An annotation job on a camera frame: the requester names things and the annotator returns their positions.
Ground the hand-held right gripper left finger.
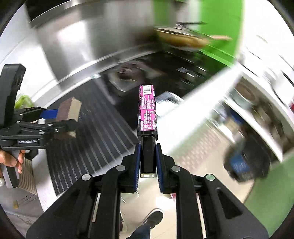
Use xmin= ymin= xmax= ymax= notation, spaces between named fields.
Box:
xmin=26 ymin=144 xmax=141 ymax=239

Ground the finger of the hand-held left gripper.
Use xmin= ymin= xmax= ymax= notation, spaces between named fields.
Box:
xmin=16 ymin=118 xmax=78 ymax=139
xmin=14 ymin=106 xmax=60 ymax=121

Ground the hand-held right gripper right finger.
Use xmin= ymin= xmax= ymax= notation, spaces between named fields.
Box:
xmin=155 ymin=144 xmax=269 ymax=239

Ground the brown sponge block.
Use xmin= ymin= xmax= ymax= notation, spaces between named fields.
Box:
xmin=55 ymin=97 xmax=83 ymax=138

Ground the black bottle with pink label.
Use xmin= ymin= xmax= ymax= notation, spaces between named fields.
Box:
xmin=137 ymin=85 xmax=158 ymax=178

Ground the person's left hand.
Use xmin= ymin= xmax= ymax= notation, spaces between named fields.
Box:
xmin=0 ymin=149 xmax=26 ymax=179

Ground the green leafy vegetable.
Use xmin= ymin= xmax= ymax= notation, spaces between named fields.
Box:
xmin=15 ymin=95 xmax=33 ymax=111

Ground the dark striped floor mat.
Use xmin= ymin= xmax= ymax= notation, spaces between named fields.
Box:
xmin=46 ymin=80 xmax=140 ymax=196

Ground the black shoe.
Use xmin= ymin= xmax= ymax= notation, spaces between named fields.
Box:
xmin=142 ymin=209 xmax=164 ymax=229

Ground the person's leg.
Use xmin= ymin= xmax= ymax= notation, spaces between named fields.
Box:
xmin=132 ymin=224 xmax=152 ymax=239

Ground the black bin with blue label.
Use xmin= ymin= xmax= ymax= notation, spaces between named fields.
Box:
xmin=224 ymin=133 xmax=271 ymax=182

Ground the stainless steel appliance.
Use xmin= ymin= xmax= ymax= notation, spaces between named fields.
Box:
xmin=25 ymin=0 xmax=161 ymax=92

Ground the person's grey garment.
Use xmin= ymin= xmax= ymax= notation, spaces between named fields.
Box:
xmin=0 ymin=181 xmax=46 ymax=238

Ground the dark stove top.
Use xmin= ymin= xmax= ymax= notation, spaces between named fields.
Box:
xmin=101 ymin=53 xmax=214 ymax=98

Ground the white shelf unit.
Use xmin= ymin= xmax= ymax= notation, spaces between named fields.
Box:
xmin=218 ymin=39 xmax=294 ymax=162

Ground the pan with wooden handle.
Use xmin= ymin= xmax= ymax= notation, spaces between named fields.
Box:
xmin=155 ymin=21 xmax=233 ymax=49

